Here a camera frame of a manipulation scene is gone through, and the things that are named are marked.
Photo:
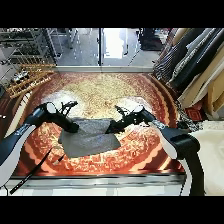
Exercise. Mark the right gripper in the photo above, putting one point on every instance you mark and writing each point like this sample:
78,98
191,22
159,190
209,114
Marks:
115,127

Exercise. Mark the heap of clothes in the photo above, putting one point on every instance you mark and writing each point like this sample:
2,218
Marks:
191,63

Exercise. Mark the grey knit garment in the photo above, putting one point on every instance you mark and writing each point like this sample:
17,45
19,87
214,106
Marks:
90,140

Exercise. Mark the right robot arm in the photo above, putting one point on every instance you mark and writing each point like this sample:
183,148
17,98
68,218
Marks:
180,143

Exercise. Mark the silver frame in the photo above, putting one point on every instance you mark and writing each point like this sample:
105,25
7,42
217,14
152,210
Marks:
100,186

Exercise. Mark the white garment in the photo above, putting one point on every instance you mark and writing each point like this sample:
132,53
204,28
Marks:
211,160

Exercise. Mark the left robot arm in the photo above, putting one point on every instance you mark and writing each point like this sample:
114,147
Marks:
20,140

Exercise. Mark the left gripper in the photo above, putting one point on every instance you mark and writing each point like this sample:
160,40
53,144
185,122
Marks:
71,127

